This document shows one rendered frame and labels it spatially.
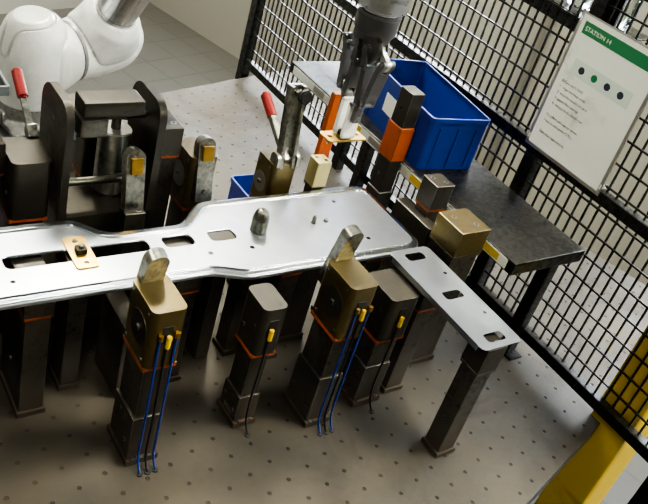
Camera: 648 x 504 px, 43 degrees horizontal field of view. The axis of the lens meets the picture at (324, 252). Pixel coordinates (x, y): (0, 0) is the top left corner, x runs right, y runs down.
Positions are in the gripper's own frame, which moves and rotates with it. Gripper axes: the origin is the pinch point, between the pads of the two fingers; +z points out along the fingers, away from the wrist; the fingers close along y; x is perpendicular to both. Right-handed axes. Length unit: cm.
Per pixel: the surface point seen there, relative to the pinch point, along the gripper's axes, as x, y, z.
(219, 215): -18.1, -6.4, 23.6
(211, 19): 144, -306, 111
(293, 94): -1.5, -15.6, 3.6
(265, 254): -15.2, 6.6, 23.7
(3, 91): -52, -27, 8
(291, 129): 0.0, -15.4, 11.3
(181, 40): 126, -304, 123
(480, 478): 18, 47, 54
